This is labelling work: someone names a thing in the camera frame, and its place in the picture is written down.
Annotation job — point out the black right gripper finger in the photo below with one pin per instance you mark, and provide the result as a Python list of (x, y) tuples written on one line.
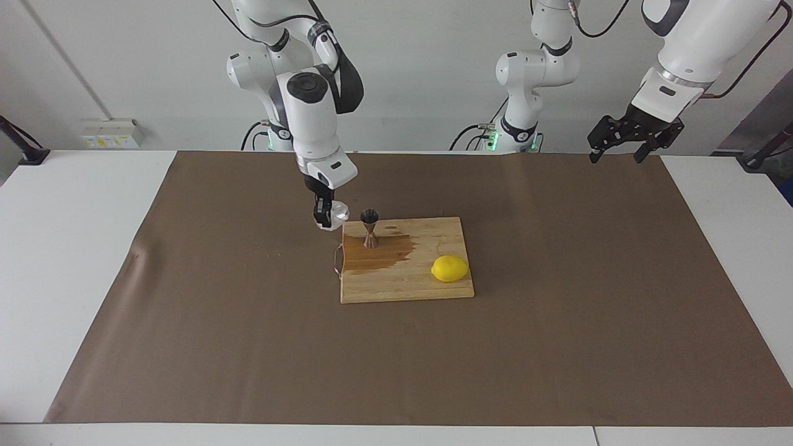
[(321, 214)]

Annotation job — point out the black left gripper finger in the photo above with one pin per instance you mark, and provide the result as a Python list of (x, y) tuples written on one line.
[(604, 133), (657, 147)]

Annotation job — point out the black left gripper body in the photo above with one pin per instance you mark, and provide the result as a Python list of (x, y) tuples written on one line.
[(650, 122)]

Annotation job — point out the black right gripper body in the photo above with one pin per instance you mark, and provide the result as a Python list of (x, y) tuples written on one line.
[(315, 184)]

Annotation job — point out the steel double jigger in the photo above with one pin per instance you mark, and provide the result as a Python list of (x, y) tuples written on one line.
[(370, 238)]

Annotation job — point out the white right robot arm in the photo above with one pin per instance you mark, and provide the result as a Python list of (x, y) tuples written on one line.
[(313, 124)]

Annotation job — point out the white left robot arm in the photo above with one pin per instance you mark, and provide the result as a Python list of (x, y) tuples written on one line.
[(694, 37)]

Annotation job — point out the black angled stand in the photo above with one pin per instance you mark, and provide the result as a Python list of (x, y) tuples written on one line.
[(753, 162)]

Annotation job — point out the wooden cutting board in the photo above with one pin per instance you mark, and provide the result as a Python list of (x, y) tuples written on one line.
[(396, 285)]

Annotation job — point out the blue object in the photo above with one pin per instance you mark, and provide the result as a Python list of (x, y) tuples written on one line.
[(788, 192)]

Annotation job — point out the yellow lemon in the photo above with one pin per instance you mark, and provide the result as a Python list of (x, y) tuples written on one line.
[(450, 269)]

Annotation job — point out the brown paper table mat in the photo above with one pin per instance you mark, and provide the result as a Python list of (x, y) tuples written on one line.
[(248, 347)]

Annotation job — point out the white wall socket strip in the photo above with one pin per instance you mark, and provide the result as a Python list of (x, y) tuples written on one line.
[(105, 137)]

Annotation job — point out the black clamp bracket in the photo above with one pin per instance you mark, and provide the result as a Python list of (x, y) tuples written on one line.
[(31, 155)]

